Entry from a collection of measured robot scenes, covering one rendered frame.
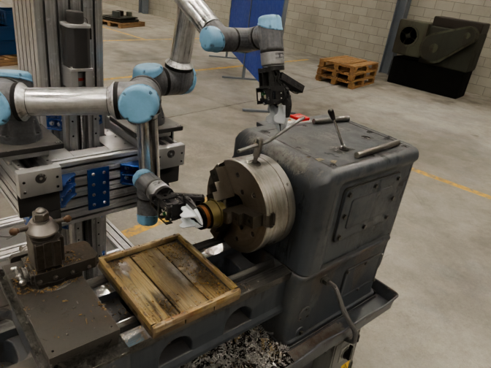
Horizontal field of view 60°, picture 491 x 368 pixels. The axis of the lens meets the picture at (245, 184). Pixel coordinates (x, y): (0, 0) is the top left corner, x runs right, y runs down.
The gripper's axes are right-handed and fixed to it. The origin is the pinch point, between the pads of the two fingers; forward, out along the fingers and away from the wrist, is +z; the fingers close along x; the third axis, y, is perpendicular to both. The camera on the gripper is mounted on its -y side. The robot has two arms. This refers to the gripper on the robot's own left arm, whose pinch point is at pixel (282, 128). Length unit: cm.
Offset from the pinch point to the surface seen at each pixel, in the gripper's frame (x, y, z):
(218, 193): -6.4, 24.2, 17.8
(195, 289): -4, 38, 45
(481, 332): 4, -152, 141
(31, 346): -3, 84, 41
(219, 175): -8.3, 21.5, 12.6
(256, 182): 5.8, 18.2, 14.1
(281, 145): -3.3, -2.3, 6.1
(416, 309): -28, -135, 130
